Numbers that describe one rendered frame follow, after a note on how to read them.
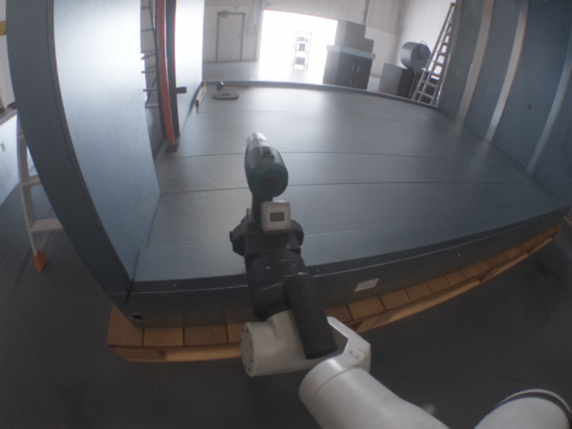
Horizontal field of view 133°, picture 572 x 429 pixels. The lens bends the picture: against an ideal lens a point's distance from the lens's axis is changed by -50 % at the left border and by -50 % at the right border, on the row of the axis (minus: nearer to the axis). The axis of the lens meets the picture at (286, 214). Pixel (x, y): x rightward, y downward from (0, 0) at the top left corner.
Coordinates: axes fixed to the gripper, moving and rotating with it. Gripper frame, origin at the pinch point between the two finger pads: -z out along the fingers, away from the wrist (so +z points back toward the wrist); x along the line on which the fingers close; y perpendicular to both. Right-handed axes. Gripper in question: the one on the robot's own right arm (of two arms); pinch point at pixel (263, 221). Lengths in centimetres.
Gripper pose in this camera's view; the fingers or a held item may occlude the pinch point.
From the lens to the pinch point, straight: 44.3
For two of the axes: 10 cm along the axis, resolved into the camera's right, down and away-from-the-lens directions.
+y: -1.0, 7.6, 6.4
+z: 2.3, 6.4, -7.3
